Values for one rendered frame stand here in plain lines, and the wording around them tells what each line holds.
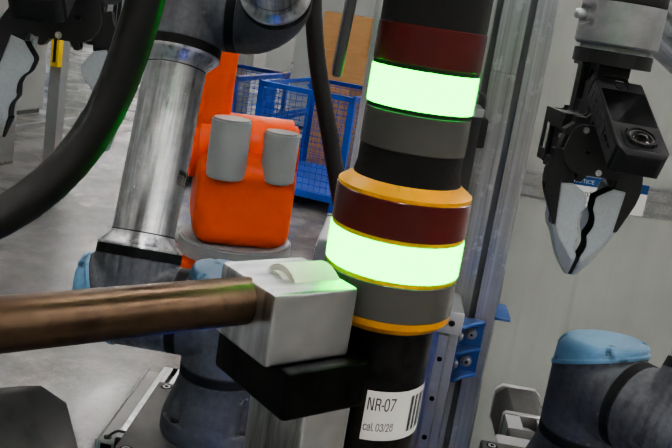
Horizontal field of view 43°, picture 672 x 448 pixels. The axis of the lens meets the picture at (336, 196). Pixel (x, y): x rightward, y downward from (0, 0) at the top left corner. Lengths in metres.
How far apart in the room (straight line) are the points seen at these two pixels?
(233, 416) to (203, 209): 3.17
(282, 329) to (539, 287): 2.02
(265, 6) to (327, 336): 0.89
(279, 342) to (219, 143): 3.92
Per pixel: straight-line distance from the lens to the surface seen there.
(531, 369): 2.33
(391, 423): 0.28
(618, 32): 0.80
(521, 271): 2.22
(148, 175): 1.16
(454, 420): 1.35
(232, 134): 4.14
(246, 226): 4.31
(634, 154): 0.73
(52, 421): 0.42
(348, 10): 0.26
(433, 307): 0.27
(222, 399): 1.15
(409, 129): 0.25
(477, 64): 0.26
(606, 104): 0.78
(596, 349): 1.13
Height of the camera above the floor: 1.63
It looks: 12 degrees down
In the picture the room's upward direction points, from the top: 9 degrees clockwise
